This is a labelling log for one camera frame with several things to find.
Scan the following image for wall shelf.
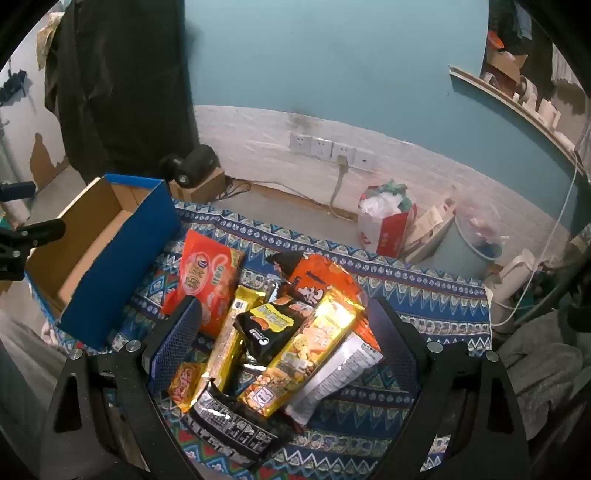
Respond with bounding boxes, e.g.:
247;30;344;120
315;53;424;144
449;65;591;178

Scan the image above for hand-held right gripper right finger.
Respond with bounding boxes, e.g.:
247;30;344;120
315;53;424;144
369;295;532;480

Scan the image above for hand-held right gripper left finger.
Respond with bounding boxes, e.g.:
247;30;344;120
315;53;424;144
39;296;204;480

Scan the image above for silver white snack packet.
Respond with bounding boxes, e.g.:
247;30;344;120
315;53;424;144
284;332;385;432

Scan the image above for black floor cable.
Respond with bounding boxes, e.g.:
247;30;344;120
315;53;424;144
217;178;252;201

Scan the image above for small orange snack packet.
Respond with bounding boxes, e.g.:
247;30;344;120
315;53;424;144
167;361;208;414

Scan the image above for black camera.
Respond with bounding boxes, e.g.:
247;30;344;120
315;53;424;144
159;144;220;188

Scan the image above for black white-print snack packet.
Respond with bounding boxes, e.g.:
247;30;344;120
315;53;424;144
182;377;291;472

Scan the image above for red-orange snack packet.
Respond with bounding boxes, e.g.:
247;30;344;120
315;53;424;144
161;229;245;335

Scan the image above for blue patterned blanket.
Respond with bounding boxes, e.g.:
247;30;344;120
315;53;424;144
44;198;492;480

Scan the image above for small brown cardboard box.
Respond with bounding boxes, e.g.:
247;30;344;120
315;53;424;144
168;167;227;204

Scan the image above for cardboard box on shelf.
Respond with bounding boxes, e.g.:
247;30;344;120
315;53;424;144
482;44;528;86

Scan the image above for wooden pieces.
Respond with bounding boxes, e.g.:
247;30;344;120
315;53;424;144
402;198;458;264

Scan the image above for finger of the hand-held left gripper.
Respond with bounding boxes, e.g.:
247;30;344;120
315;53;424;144
0;181;37;201
0;219;66;281

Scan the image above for large orange black snack packet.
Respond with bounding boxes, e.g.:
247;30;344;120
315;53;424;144
265;251;384;361

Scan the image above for white cups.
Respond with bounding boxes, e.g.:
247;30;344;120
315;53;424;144
515;78;561;130

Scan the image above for beige cloth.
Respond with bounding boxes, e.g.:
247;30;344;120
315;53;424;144
37;14;63;70

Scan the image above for grey cloth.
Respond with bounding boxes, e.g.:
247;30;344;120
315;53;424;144
499;309;587;439

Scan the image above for black hanging coat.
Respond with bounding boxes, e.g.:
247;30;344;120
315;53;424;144
45;0;199;185

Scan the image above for wide gold snack packet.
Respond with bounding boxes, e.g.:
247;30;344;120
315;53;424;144
238;288;365;418

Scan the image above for blue cardboard box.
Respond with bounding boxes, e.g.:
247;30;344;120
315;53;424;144
25;174;182;350

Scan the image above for light blue trash bin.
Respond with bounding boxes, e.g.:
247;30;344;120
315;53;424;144
438;203;509;280

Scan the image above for dark blue hanging item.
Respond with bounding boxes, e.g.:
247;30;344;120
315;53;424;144
0;69;31;104

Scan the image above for small black yellow snack packet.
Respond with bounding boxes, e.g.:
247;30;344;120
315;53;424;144
233;300;308;367

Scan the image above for white kettle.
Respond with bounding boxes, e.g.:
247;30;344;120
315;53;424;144
482;249;543;333

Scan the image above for red white bag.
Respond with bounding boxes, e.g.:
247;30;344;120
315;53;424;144
358;179;419;259

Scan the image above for long gold snack packet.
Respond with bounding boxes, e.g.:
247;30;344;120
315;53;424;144
203;285;269;398

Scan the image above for white cable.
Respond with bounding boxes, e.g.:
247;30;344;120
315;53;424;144
492;161;580;328

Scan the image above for grey plug with cable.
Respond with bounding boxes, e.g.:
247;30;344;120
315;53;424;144
329;156;349;217

